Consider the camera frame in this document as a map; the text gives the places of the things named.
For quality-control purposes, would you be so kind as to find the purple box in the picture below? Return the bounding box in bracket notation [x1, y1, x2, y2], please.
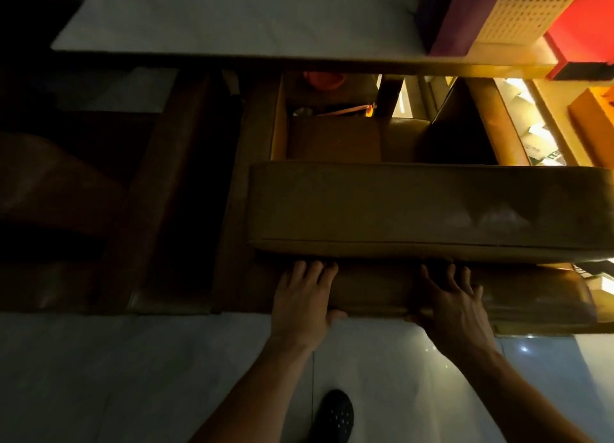
[415, 0, 511, 58]

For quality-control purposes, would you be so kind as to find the person's left hand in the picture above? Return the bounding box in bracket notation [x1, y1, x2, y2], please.
[271, 260, 349, 353]

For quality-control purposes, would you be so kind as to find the person's left forearm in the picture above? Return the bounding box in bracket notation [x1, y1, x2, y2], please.
[190, 336, 321, 443]

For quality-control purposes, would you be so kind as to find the cream perforated plastic basket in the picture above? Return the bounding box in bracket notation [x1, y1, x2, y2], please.
[476, 0, 594, 46]

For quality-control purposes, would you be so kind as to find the red box with black base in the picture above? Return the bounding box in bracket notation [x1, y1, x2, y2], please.
[543, 0, 614, 82]

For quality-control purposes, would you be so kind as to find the brown cardboard box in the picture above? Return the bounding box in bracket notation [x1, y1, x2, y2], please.
[328, 261, 599, 327]
[271, 72, 432, 163]

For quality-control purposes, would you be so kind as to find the person's right forearm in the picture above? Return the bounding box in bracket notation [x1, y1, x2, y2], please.
[445, 346, 595, 443]

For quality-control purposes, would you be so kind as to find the red plastic bowl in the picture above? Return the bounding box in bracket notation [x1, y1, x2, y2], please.
[302, 71, 347, 91]

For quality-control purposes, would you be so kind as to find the person's right hand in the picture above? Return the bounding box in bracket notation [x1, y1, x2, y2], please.
[405, 263, 500, 358]

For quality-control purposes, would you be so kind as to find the orange box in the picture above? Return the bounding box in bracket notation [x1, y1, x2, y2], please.
[568, 86, 614, 168]

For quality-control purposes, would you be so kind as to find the dark folded cardboard sheet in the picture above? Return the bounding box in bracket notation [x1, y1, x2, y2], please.
[94, 67, 227, 315]

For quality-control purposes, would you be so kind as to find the person's black perforated shoe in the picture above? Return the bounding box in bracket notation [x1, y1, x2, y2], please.
[306, 389, 355, 443]

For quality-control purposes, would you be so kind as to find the open brown cardboard box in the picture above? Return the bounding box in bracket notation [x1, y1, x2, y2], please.
[271, 72, 432, 163]

